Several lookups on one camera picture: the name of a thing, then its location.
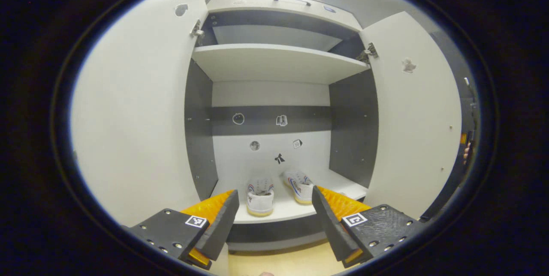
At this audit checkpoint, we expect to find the white striped shoe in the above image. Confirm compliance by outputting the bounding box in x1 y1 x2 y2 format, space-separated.
247 177 275 216
283 171 314 205

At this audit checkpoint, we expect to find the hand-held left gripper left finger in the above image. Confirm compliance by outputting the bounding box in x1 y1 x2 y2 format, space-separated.
122 189 241 270

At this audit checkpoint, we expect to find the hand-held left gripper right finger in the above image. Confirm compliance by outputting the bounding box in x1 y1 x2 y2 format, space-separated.
312 185 425 269

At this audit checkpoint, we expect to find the white shoe cabinet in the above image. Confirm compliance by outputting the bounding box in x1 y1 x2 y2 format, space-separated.
184 0 380 253

